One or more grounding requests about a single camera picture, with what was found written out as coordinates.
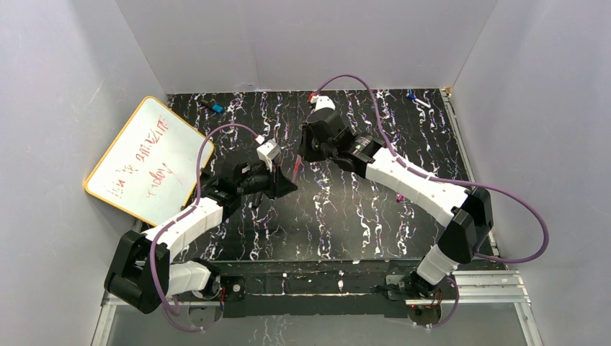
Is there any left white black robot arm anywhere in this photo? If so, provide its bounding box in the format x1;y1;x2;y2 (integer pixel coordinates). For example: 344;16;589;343
104;160;298;314

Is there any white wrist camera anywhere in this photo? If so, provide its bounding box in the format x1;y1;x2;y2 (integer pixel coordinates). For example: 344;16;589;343
257;140;280;172
308;94;336;114

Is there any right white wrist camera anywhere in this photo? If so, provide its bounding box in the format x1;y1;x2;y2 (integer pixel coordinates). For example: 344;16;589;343
308;94;336;114

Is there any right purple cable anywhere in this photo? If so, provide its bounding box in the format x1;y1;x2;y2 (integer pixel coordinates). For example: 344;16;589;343
309;74;550;330

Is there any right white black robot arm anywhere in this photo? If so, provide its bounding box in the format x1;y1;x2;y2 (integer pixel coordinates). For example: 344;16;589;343
299;107;494;297

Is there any yellow framed whiteboard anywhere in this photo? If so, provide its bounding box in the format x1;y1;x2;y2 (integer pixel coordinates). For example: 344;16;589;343
84;97;214;226

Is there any blue black marker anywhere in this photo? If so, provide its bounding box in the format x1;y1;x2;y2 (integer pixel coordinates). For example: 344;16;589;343
200;100;225;114

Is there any pink marker pen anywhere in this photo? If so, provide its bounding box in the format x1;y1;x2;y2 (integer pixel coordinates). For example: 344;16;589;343
292;159;301;183

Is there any orange black marker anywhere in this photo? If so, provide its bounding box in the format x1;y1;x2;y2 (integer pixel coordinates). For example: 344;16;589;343
251;192;263;209

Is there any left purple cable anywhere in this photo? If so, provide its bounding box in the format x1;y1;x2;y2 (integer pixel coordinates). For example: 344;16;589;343
149;124;266;334

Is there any purple cable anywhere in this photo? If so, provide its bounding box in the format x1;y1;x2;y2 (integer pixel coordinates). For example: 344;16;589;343
309;74;550;330
149;124;266;334

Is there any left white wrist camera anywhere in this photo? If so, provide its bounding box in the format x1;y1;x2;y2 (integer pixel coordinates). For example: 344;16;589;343
257;140;280;172

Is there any blue capped white marker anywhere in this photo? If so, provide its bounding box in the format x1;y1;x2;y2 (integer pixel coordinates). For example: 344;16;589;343
408;94;432;109

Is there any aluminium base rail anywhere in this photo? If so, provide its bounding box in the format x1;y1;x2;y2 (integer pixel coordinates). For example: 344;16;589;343
101;270;531;306

